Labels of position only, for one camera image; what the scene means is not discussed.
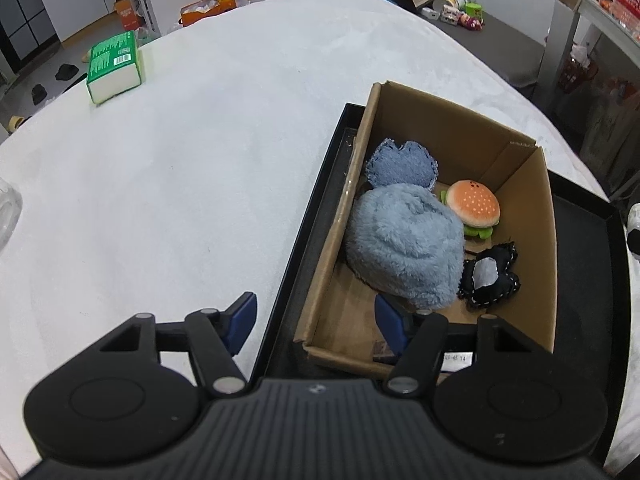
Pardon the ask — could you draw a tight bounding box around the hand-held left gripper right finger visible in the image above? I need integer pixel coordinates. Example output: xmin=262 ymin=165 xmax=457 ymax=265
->
xmin=374 ymin=293 xmax=554 ymax=397

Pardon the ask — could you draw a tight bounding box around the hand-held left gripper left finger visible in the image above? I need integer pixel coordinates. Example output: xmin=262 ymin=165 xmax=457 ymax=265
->
xmin=97 ymin=291 xmax=259 ymax=400

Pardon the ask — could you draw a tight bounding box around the light blue fluffy cloth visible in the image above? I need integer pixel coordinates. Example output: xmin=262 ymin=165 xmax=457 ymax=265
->
xmin=345 ymin=183 xmax=467 ymax=310

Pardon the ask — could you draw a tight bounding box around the black plush toy white patch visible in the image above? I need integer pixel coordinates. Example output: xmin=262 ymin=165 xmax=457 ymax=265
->
xmin=456 ymin=241 xmax=521 ymax=309

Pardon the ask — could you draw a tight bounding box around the burger plush toy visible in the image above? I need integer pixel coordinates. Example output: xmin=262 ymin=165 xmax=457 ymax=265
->
xmin=439 ymin=178 xmax=502 ymax=241

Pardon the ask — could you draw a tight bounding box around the denim plush toy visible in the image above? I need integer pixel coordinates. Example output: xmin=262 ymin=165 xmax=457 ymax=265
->
xmin=364 ymin=138 xmax=441 ymax=192

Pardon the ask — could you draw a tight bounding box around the brown cardboard box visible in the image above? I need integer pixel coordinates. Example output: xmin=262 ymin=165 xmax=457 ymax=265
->
xmin=292 ymin=80 xmax=559 ymax=379

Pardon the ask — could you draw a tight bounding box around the black tray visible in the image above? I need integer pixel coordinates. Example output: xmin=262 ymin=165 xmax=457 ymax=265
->
xmin=247 ymin=102 xmax=632 ymax=472

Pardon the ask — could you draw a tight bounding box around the clear glass jar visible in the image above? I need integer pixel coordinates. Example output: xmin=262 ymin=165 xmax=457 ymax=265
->
xmin=0 ymin=176 xmax=24 ymax=252

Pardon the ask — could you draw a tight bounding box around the green tissue pack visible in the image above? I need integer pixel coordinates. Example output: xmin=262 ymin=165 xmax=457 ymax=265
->
xmin=85 ymin=30 xmax=145 ymax=106

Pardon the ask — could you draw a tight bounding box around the dark grey bench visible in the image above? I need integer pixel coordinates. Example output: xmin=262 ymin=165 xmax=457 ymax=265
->
xmin=434 ymin=9 xmax=547 ymax=87

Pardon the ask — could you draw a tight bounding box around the large orange carton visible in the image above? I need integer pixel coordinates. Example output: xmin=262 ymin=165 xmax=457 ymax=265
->
xmin=179 ymin=0 xmax=252 ymax=29

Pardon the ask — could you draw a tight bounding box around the small orange carton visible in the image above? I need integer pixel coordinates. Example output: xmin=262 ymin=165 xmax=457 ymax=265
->
xmin=113 ymin=0 xmax=151 ymax=32

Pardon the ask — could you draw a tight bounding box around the grey table leg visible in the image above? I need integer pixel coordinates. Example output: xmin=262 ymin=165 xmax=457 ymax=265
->
xmin=536 ymin=0 xmax=640 ymax=103

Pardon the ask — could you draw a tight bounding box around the dark grey panel cabinet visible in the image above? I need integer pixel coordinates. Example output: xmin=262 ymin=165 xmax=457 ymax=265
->
xmin=0 ymin=0 xmax=57 ymax=63

